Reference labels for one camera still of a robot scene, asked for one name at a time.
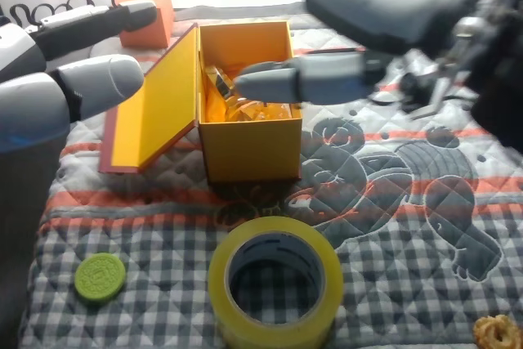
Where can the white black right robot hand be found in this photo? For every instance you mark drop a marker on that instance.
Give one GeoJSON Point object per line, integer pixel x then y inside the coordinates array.
{"type": "Point", "coordinates": [367, 10]}

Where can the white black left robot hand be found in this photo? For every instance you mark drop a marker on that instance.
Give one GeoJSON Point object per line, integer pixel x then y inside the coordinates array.
{"type": "Point", "coordinates": [98, 79]}

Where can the yellow box with red lid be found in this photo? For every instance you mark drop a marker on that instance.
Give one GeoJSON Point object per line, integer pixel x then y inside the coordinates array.
{"type": "Point", "coordinates": [249, 148]}

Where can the grey quilt with printed bear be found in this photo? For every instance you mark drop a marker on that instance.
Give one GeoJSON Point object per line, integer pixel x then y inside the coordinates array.
{"type": "Point", "coordinates": [163, 242]}

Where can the green toy sandwich cookie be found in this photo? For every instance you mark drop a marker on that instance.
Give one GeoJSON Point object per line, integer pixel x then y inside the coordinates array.
{"type": "Point", "coordinates": [99, 279]}

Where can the yellow tape roll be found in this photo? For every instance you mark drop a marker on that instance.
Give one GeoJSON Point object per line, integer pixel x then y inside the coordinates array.
{"type": "Point", "coordinates": [229, 316]}

